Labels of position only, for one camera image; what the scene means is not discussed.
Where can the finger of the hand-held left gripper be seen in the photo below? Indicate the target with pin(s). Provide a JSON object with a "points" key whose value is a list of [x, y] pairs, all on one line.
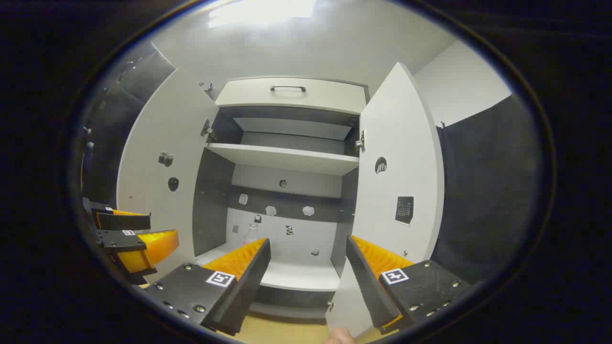
{"points": [[124, 222], [119, 240]]}

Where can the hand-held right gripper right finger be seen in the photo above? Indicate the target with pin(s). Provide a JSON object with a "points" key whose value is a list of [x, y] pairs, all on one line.
{"points": [[370, 286]]}

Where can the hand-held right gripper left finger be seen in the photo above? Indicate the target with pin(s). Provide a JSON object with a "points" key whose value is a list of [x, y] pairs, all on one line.
{"points": [[244, 291]]}

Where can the clear bottle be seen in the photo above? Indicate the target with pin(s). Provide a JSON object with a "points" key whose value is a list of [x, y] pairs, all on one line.
{"points": [[251, 236]]}

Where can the white cabinet door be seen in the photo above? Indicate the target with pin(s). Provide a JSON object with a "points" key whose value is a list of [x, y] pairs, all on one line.
{"points": [[401, 143], [158, 124]]}

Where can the metal door hinge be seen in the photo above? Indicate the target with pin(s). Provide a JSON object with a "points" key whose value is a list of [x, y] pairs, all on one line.
{"points": [[360, 141], [206, 129]]}

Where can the white cabinet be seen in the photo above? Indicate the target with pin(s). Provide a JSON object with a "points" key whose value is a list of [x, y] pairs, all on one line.
{"points": [[287, 157]]}

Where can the white cabinet drawer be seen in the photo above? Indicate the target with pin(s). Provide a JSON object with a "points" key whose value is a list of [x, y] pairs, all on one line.
{"points": [[248, 98]]}

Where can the ceiling light panel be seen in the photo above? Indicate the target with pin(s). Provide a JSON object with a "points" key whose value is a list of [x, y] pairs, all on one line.
{"points": [[263, 12]]}

